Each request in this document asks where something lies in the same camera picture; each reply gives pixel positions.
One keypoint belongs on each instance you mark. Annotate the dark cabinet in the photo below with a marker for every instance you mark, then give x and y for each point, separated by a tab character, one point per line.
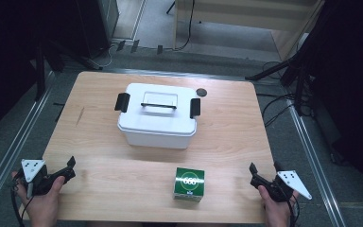
97	25

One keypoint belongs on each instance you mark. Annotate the dark round disc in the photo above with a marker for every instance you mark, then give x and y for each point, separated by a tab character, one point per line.
201	92

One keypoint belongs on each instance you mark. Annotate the black metal stand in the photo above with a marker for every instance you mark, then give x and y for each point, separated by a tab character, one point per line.
41	69

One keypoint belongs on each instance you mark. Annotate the person's left hand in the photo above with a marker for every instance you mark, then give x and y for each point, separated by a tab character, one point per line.
42	205

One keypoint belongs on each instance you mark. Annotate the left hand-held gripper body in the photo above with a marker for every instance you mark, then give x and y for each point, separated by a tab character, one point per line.
33	170

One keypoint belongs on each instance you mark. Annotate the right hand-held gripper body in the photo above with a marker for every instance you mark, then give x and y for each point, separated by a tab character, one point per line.
291	183

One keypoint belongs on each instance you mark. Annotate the black tripod stand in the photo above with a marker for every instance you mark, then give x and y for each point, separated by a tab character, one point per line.
296	69

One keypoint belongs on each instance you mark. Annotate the person's right hand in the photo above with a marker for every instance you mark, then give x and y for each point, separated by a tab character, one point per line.
275	211

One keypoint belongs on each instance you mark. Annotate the white box lid black latches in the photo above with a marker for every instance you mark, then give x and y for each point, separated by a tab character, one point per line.
157	121

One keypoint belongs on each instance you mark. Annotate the green square carton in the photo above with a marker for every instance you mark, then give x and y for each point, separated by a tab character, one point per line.
189	184

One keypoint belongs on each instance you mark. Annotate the metal floor rail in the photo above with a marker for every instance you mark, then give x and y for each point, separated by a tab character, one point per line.
15	148
315	157

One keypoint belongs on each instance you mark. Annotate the light wooden furniture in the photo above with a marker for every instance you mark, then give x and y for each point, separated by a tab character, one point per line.
233	12

